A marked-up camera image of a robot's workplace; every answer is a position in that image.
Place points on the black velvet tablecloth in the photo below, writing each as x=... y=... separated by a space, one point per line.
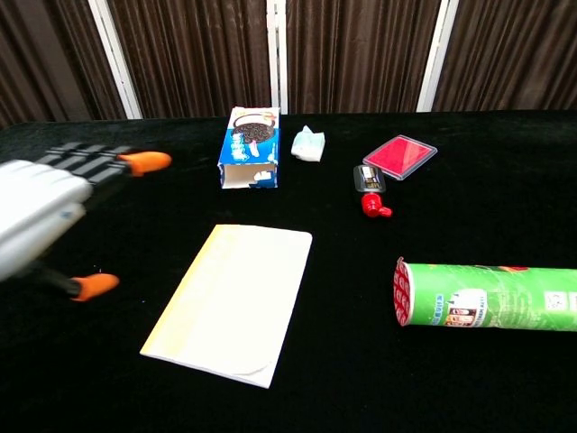
x=405 y=370

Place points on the black bottle with red cap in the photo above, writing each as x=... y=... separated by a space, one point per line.
x=372 y=189

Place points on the blue Oreo cookie box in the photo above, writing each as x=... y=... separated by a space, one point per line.
x=250 y=146

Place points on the small white tissue packet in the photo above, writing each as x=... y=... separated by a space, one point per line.
x=308 y=145

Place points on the white screen frame post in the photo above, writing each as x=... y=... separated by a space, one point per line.
x=433 y=56
x=277 y=54
x=115 y=58

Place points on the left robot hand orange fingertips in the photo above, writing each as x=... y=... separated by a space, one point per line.
x=36 y=198

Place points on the brown pleated curtain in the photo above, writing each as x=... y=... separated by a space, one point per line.
x=198 y=49

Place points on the white paper book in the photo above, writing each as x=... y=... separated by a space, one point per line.
x=234 y=302

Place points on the green chips tube can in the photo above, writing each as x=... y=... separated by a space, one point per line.
x=487 y=295

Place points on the red ink pad case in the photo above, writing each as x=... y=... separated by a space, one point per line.
x=399 y=155

